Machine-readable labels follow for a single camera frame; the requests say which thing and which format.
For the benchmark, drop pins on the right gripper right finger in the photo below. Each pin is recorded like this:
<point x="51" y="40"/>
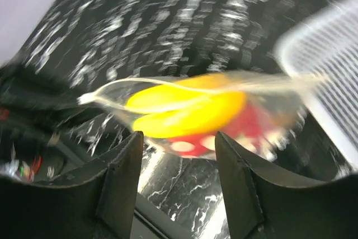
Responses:
<point x="264" y="200"/>

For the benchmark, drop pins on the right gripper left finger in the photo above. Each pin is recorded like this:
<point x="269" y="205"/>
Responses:
<point x="96" y="200"/>

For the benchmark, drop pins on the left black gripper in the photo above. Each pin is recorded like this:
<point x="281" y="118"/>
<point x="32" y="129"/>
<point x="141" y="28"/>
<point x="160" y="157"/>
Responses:
<point x="39" y="118"/>

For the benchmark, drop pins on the red dragon fruit toy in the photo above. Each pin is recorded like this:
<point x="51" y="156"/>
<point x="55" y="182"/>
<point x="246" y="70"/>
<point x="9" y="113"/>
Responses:
<point x="252" y="128"/>

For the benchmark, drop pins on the clear dotted zip top bag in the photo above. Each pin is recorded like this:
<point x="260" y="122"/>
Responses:
<point x="278" y="95"/>

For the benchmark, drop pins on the yellow banana bunch toy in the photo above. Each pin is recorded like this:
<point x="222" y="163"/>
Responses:
<point x="189" y="112"/>

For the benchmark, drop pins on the white plastic basket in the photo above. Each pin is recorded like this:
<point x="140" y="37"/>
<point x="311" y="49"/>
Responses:
<point x="326" y="43"/>

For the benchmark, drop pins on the black marble pattern mat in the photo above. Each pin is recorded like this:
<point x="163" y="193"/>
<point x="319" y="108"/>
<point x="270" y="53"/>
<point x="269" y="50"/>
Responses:
<point x="83" y="44"/>

